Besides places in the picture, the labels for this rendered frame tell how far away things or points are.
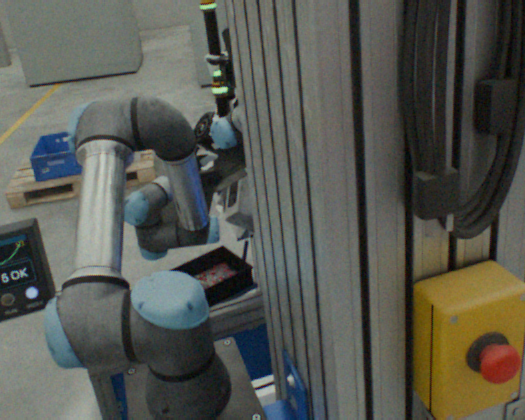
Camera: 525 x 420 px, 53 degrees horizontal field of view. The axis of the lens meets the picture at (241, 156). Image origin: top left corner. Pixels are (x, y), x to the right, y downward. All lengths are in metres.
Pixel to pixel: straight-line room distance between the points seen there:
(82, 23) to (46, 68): 0.95
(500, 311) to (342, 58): 0.26
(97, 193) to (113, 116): 0.17
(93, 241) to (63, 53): 8.03
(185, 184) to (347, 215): 0.80
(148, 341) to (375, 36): 0.62
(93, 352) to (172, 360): 0.12
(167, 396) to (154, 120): 0.51
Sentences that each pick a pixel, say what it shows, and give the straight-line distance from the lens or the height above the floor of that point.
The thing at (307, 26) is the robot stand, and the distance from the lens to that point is 0.40.
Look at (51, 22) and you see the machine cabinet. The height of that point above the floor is 0.97.
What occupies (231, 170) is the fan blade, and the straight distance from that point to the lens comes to 1.49.
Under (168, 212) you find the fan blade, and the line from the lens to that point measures 1.75.
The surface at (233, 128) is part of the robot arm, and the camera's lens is 1.25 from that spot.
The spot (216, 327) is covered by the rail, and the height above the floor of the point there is 0.82.
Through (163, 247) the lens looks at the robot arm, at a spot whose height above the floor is 1.06.
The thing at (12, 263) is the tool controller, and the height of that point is 1.19.
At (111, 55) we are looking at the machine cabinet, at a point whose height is 0.35.
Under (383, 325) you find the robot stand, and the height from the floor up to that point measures 1.42.
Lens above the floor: 1.77
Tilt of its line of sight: 22 degrees down
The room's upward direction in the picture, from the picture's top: 7 degrees counter-clockwise
